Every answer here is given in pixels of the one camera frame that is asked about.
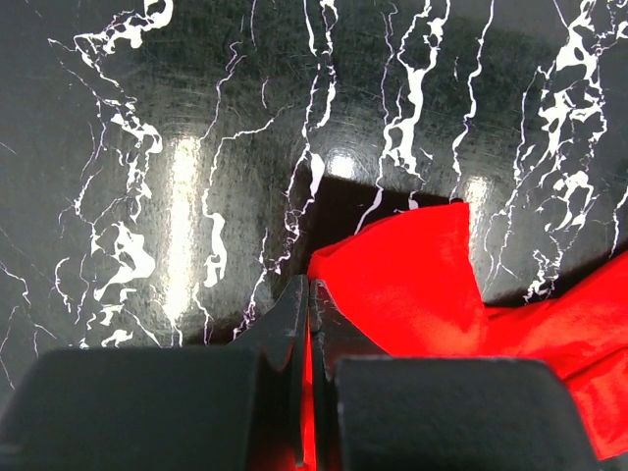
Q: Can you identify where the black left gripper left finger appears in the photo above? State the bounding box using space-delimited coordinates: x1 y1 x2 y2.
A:
1 276 309 470

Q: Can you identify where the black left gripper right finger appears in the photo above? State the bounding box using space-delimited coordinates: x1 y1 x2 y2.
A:
309 280 600 470

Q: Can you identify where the red t shirt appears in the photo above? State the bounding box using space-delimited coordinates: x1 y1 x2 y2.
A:
306 202 627 460

